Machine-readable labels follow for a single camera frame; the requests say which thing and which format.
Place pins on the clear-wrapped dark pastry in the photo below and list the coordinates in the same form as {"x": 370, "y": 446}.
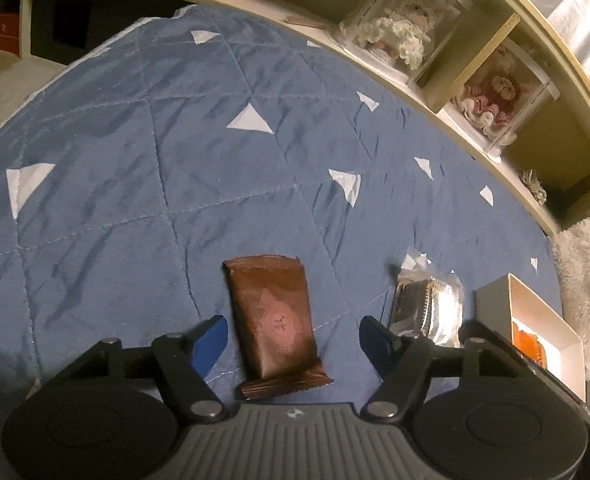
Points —
{"x": 425, "y": 305}

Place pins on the brown snack packet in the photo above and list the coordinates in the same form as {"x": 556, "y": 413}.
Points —
{"x": 275, "y": 320}

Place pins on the white cardboard box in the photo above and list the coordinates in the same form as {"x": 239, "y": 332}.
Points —
{"x": 495, "y": 300}

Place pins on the cream wooden shelf unit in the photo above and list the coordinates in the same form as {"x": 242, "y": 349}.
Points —
{"x": 475, "y": 55}

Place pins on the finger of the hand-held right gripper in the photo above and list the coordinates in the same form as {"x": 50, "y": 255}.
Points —
{"x": 510, "y": 347}

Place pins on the small grey ornament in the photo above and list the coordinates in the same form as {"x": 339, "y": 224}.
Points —
{"x": 534, "y": 186}

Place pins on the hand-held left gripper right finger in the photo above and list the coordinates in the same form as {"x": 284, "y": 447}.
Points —
{"x": 375, "y": 345}

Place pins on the blue quilted blanket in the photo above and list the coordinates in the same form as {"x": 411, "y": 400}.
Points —
{"x": 175, "y": 185}

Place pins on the red box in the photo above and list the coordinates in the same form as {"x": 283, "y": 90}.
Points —
{"x": 4, "y": 32}

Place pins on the clear case with pink doll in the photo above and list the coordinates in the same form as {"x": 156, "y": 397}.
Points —
{"x": 500, "y": 95}

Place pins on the clear case with white doll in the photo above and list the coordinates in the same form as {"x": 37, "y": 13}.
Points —
{"x": 405, "y": 35}

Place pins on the orange snack packet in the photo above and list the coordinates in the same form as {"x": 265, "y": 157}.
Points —
{"x": 530, "y": 347}

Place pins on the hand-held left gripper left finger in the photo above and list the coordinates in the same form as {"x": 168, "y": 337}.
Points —
{"x": 210, "y": 345}

